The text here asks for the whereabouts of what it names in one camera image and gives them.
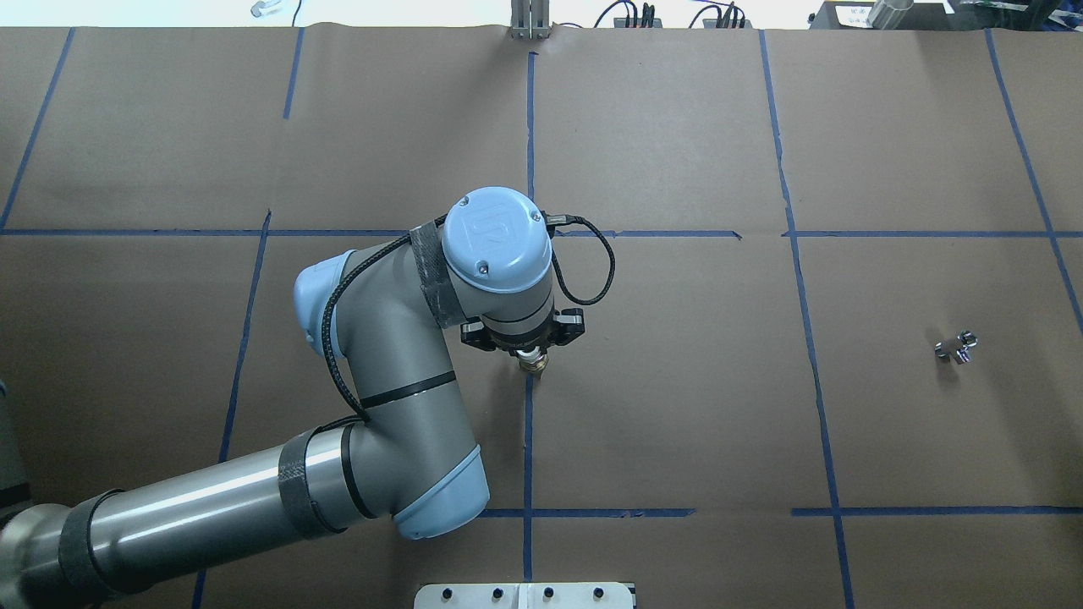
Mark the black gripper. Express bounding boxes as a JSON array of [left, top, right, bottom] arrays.
[[490, 322, 553, 352]]

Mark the brass white PPR pipe fitting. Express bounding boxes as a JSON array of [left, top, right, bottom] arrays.
[[514, 347, 548, 377]]

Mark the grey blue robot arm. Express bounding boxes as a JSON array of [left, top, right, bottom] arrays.
[[3, 186, 554, 608]]

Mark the chrome metal valve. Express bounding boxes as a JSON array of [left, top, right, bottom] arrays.
[[932, 329, 980, 365]]

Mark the far black orange connector box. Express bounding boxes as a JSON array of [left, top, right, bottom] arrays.
[[591, 1, 662, 30]]

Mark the black orange connector box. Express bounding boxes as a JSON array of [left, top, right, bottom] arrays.
[[687, 1, 753, 30], [591, 1, 662, 30]]

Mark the near black orange connector box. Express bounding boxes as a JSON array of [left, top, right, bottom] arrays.
[[687, 1, 753, 30]]

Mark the black weight base block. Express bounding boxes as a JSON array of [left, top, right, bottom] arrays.
[[808, 1, 956, 31]]

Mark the silver metal cylinder weight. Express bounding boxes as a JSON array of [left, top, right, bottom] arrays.
[[866, 0, 914, 30]]

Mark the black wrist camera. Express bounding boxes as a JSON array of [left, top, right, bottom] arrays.
[[459, 308, 585, 352]]

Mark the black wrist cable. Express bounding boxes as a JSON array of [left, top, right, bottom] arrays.
[[322, 211, 617, 424]]

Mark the white camera mast post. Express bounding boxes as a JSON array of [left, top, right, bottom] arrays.
[[413, 581, 639, 608]]

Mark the silver aluminium frame post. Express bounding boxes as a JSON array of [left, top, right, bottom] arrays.
[[509, 0, 552, 40]]

